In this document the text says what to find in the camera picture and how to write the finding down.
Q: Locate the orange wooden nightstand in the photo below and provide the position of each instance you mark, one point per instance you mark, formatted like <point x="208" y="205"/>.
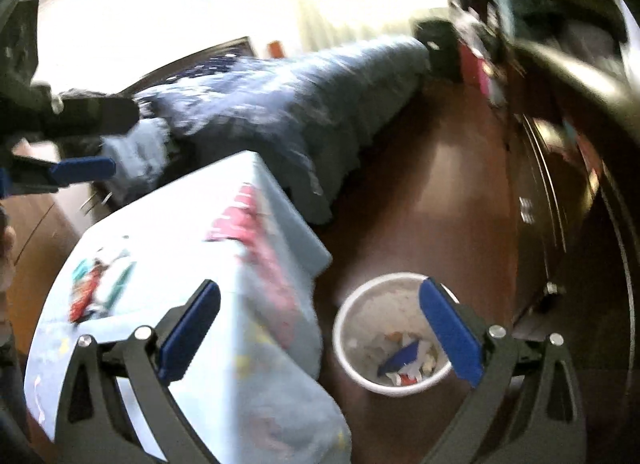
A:
<point x="275" y="49"/>

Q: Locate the red wrapper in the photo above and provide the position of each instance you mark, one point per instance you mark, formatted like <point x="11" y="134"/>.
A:
<point x="84" y="296"/>

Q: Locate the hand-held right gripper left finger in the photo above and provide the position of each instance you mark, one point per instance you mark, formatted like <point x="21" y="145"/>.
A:
<point x="192" y="329"/>

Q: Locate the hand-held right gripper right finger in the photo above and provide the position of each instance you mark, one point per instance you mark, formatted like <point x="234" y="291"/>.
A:
<point x="450" y="331"/>

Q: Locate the red box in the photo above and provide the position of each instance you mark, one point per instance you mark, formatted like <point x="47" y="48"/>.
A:
<point x="472" y="66"/>

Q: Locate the dark wooden dresser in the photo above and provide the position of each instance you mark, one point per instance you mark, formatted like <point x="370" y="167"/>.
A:
<point x="575" y="194"/>

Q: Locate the light blue fleece blanket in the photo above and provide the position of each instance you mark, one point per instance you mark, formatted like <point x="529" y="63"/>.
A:
<point x="140" y="154"/>

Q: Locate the dark wooden headboard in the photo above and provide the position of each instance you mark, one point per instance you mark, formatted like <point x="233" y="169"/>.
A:
<point x="220" y="51"/>

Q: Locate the blue patterned duvet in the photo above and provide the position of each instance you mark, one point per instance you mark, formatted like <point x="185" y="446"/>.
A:
<point x="300" y="109"/>

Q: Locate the green ribbon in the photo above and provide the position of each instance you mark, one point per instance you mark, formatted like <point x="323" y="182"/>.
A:
<point x="121" y="279"/>

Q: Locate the person's left hand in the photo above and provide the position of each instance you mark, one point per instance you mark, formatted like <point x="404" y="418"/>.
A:
<point x="5" y="254"/>

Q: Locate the white waste bin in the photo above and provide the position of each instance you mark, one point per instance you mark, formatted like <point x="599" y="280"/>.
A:
<point x="370" y="309"/>

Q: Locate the black suitcase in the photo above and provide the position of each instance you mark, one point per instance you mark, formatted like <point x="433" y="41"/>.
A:
<point x="440" y="49"/>

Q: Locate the blue star-print tablecloth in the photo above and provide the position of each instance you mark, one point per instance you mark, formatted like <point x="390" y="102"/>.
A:
<point x="150" y="254"/>

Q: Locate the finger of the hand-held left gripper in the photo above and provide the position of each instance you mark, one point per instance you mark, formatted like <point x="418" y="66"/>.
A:
<point x="82" y="169"/>
<point x="100" y="116"/>

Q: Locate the wooden wardrobe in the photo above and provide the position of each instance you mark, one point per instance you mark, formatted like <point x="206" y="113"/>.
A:
<point x="35" y="229"/>

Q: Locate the white paper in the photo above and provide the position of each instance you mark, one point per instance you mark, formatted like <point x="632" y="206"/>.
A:
<point x="429" y="356"/>

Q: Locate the dark blue wrapper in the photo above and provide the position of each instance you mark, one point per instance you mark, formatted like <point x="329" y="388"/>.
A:
<point x="402" y="356"/>

